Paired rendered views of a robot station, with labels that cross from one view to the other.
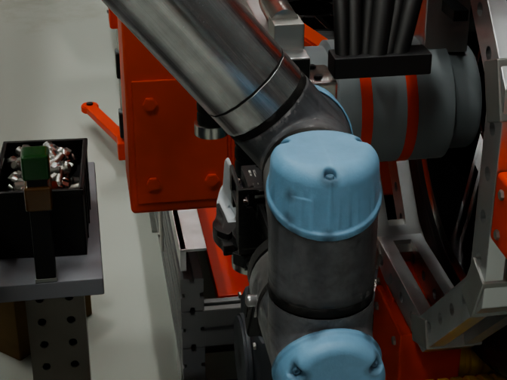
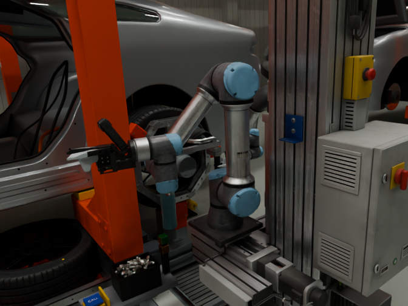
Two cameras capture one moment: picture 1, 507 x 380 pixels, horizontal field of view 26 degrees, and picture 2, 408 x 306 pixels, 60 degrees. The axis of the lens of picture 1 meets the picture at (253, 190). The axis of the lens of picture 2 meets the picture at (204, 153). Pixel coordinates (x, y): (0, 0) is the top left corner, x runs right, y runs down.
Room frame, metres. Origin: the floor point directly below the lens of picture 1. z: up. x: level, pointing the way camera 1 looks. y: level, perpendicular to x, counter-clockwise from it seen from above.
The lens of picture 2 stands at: (1.90, 1.80, 1.51)
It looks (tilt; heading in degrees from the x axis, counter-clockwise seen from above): 16 degrees down; 245
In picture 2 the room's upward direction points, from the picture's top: 3 degrees counter-clockwise
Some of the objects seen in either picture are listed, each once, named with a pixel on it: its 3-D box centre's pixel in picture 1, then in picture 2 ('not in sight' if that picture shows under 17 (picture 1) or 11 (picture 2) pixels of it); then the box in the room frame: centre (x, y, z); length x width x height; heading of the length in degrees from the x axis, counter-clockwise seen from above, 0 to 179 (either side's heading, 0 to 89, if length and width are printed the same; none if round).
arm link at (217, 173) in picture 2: not in sight; (224, 185); (1.26, 0.63, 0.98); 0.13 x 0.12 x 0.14; 85
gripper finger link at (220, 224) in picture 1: (239, 228); not in sight; (0.88, 0.01, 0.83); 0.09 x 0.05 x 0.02; 18
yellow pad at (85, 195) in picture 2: not in sight; (87, 190); (1.68, -0.38, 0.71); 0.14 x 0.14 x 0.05; 9
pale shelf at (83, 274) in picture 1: (47, 225); (130, 292); (1.63, 0.35, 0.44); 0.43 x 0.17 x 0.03; 9
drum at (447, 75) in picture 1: (373, 99); (178, 163); (1.15, -0.13, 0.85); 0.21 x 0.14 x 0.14; 99
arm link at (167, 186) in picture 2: not in sight; (164, 173); (1.53, 0.72, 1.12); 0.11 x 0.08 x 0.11; 85
